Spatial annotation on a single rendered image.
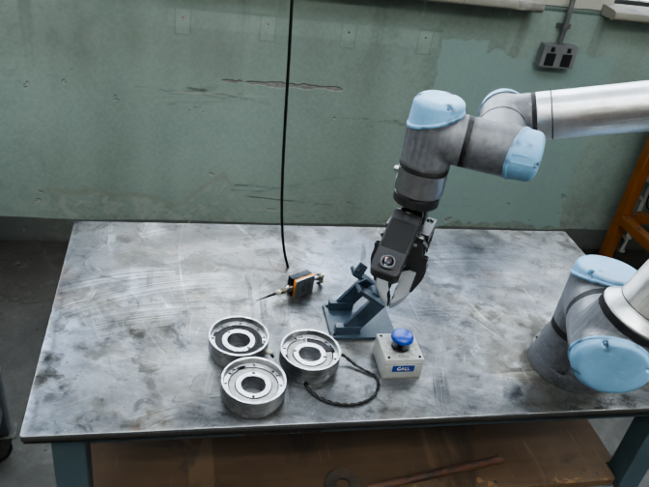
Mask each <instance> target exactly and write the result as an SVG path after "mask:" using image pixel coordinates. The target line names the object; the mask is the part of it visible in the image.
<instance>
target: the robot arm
mask: <svg viewBox="0 0 649 487"><path fill-rule="evenodd" d="M644 131H649V80H645V81H636V82H627V83H617V84H608V85H599V86H590V87H580V88H572V89H562V90H553V91H544V92H535V93H525V94H519V93H518V92H516V91H514V90H512V89H507V88H503V89H497V90H495V91H493V92H491V93H489V94H488V95H487V96H486V97H485V98H484V100H483V102H482V104H481V106H480V108H479V110H478V114H477V117H475V116H469V115H467V114H466V104H465V102H464V101H463V100H462V99H461V98H460V97H458V96H456V95H451V94H450V93H448V92H443V91H437V90H429V91H424V92H421V93H419V94H418V95H417V96H416V97H415V98H414V99H413V103H412V106H411V110H410V114H409V118H408V120H407V129H406V134H405V139H404V143H403V148H402V153H401V156H400V161H399V166H398V165H395V166H394V171H395V172H398V174H397V176H396V180H395V185H394V186H395V188H394V193H393V198H394V200H395V201H396V202H397V203H398V204H399V205H401V206H402V209H399V208H396V209H395V210H394V212H393V214H392V216H391V217H390V219H389V220H388V221H387V222H386V228H385V230H383V231H381V241H375V243H374V245H375V247H374V250H373V252H372V255H371V268H370V274H371V275H372V276H373V277H374V280H375V282H376V286H377V289H378V292H379V295H380V297H381V300H382V302H383V304H384V305H385V306H389V307H390V308H392V307H394V306H396V305H398V304H399V303H401V302H402V301H403V300H404V299H405V298H406V297H407V296H408V295H409V294H410V293H411V292H412V291H413V290H414V289H415V288H416V286H417V285H418V284H419V283H420V282H421V281H422V279H423V277H424V275H425V273H426V271H427V268H428V264H427V262H428V260H429V256H426V255H425V253H426V252H428V250H429V248H430V246H431V242H432V238H433V235H434V232H435V228H436V224H437V219H434V218H431V217H428V212H429V211H432V210H435V209H436V208H437V206H438V203H439V199H440V198H441V197H442V195H443V192H444V188H445V185H446V181H447V177H448V172H449V169H450V165H454V166H458V167H462V168H465V169H469V170H474V171H478V172H482V173H486V174H491V175H495V176H498V177H502V178H503V179H506V180H509V179H513V180H518V181H523V182H528V181H531V180H532V179H533V178H534V177H535V175H536V173H537V171H538V168H539V166H540V163H541V160H542V156H543V152H544V149H545V143H546V140H550V139H561V138H573V137H584V136H596V135H608V134H620V133H632V132H644ZM429 221H432V222H433V224H431V223H430V222H429ZM397 281H398V285H397V286H396V288H395V290H394V295H393V296H392V298H391V299H390V290H389V289H390V287H391V285H392V283H396V282H397ZM528 358H529V361H530V363H531V365H532V366H533V368H534V369H535V370H536V371H537V372H538V373H539V374H540V375H541V376H542V377H543V378H544V379H546V380H547V381H549V382H550V383H552V384H554V385H555V386H557V387H561V388H563V389H566V390H569V391H572V392H577V393H593V392H597V391H600V392H604V393H614V392H617V393H626V392H630V391H634V390H636V389H639V388H640V387H643V386H644V385H645V384H646V383H647V382H648V381H649V259H648V260H647V261H646V262H645V263H644V264H643V265H642V266H641V268H640V269H639V270H638V271H637V270H636V269H634V268H633V267H631V266H629V265H627V264H625V263H623V262H621V261H618V260H615V259H612V258H609V257H606V256H601V255H584V256H581V257H579V258H578V259H577V261H576V262H575V264H574V266H573V268H572V269H570V275H569V277H568V280H567V282H566V284H565V287H564V289H563V292H562V294H561V297H560V299H559V302H558V304H557V306H556V308H555V310H554V313H553V315H552V318H551V320H550V321H549V322H548V323H547V324H546V326H545V327H544V328H543V329H542V331H541V332H539V333H538V334H537V335H536V336H535V337H534V338H533V340H532V342H531V344H530V347H529V349H528Z"/></svg>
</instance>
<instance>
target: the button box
mask: <svg viewBox="0 0 649 487"><path fill-rule="evenodd" d="M413 337H414V336H413ZM373 355H374V358H375V361H376V364H377V367H378V369H379V372H380V375H381V379H382V380H385V379H416V378H419V377H420V373H421V370H422V366H423V363H424V358H423V355H422V353H421V351H420V348H419V346H418V344H417V342H416V339H415V337H414V339H413V342H412V344H410V345H408V346H404V347H399V346H398V345H397V344H396V343H395V342H394V341H393V340H392V339H391V333H377V335H376V339H375V344H374V348H373Z"/></svg>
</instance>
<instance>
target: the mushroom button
mask: <svg viewBox="0 0 649 487"><path fill-rule="evenodd" d="M391 339H392V340H393V341H394V342H395V343H396V344H397V345H398V346H399V347H404V346H408V345H410V344H412V342H413V339H414V337H413V334H412V332H411V331H409V330H408V329H402V328H398V329H395V330H394V331H392V333H391Z"/></svg>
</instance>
